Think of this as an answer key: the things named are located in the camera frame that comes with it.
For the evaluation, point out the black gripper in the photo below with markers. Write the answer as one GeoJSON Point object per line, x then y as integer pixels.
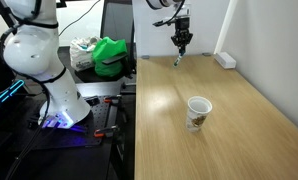
{"type": "Point", "coordinates": [182, 34]}

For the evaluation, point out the blue marker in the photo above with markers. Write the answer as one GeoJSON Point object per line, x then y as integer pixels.
{"type": "Point", "coordinates": [177, 61]}

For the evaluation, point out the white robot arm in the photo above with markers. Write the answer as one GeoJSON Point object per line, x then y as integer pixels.
{"type": "Point", "coordinates": [29, 47]}

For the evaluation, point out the white box on table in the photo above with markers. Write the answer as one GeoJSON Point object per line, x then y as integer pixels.
{"type": "Point", "coordinates": [225, 60]}

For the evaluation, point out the white patterned paper cup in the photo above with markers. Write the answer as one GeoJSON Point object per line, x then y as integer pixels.
{"type": "Point", "coordinates": [198, 109]}

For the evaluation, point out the black office chair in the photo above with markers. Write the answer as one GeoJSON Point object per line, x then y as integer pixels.
{"type": "Point", "coordinates": [118, 23]}

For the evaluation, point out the green plastic bag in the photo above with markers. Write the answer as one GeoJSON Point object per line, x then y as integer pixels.
{"type": "Point", "coordinates": [104, 50]}

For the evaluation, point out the orange black clamp far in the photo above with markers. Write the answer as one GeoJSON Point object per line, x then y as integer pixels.
{"type": "Point", "coordinates": [111, 99]}

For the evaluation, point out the orange black clamp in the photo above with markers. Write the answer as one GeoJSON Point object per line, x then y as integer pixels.
{"type": "Point", "coordinates": [111, 99]}
{"type": "Point", "coordinates": [102, 132]}

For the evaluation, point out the white plastic bag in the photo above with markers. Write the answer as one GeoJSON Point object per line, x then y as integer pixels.
{"type": "Point", "coordinates": [81, 52]}

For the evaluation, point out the orange black clamp near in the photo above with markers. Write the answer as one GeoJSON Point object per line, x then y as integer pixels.
{"type": "Point", "coordinates": [102, 132]}

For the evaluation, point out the cyan lit computer case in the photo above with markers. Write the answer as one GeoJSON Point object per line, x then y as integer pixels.
{"type": "Point", "coordinates": [11, 91]}

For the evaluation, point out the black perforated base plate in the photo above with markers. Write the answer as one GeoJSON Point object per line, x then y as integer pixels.
{"type": "Point", "coordinates": [57, 132]}

